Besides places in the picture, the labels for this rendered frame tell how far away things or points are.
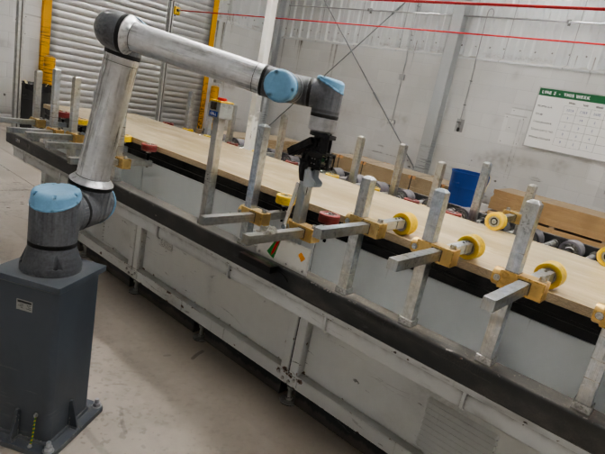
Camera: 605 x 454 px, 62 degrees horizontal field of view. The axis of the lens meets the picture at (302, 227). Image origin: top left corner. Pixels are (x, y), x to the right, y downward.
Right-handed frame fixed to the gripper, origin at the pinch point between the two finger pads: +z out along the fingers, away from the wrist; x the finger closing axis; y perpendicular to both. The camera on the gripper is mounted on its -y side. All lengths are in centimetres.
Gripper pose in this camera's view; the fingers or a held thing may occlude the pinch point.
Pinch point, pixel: (303, 190)
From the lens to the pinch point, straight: 168.6
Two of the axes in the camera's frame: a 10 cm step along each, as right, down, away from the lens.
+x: 6.5, -0.7, 7.6
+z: -1.9, 9.5, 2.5
